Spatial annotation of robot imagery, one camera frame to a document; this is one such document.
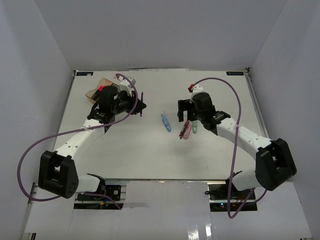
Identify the amber plastic tray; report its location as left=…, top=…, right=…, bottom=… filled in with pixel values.
left=85, top=77, right=113, bottom=104

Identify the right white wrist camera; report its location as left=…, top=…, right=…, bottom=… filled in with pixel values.
left=188, top=84, right=204, bottom=98

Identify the red ink gel pen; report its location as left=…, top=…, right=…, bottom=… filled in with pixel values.
left=179, top=120, right=190, bottom=139

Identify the left black logo sticker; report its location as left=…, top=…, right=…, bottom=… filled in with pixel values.
left=76, top=71, right=94, bottom=76

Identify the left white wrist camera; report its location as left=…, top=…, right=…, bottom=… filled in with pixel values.
left=118, top=76, right=133, bottom=97

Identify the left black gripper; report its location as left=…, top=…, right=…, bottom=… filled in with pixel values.
left=111, top=89, right=147, bottom=116

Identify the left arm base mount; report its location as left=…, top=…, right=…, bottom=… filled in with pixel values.
left=73, top=184, right=124, bottom=210

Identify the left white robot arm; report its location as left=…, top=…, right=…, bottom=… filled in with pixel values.
left=38, top=85, right=147, bottom=200

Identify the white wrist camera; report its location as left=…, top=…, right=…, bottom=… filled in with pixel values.
left=118, top=76, right=133, bottom=97
left=188, top=84, right=204, bottom=98

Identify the pink cap highlighter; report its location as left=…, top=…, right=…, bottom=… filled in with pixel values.
left=91, top=85, right=105, bottom=101

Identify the light blue correction pen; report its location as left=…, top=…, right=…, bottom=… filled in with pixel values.
left=161, top=111, right=172, bottom=133

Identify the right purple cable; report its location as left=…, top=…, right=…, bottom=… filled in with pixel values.
left=192, top=77, right=268, bottom=219

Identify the light green correction pen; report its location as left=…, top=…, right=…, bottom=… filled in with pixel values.
left=191, top=120, right=198, bottom=134

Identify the light pink correction pen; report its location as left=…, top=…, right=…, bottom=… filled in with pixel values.
left=182, top=123, right=193, bottom=140

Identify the right black logo sticker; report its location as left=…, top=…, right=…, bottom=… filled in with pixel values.
left=226, top=71, right=244, bottom=76

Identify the purple ink gel pen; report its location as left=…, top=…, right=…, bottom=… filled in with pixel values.
left=139, top=91, right=145, bottom=118

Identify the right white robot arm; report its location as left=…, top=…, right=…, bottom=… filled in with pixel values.
left=177, top=92, right=297, bottom=200

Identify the black logo sticker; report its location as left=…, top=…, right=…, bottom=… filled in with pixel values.
left=226, top=71, right=244, bottom=76
left=76, top=71, right=94, bottom=76

